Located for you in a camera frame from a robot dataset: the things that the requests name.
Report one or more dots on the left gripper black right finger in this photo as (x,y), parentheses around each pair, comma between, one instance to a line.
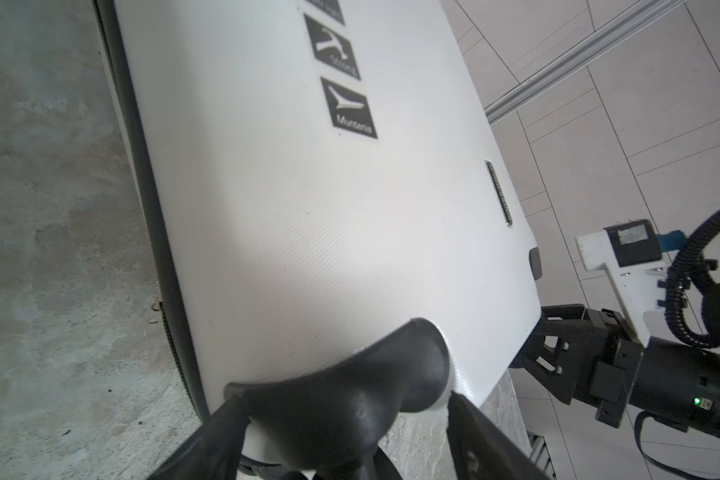
(480,450)

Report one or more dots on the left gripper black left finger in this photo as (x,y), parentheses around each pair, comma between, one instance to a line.
(213,451)

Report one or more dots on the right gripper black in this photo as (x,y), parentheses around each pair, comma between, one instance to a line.
(675,384)

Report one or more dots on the black and white suitcase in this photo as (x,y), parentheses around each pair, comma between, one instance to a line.
(336,236)

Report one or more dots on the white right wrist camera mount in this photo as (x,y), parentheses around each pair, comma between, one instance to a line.
(631,256)

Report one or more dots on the aluminium rail frame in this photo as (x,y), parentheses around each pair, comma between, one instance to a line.
(633,20)

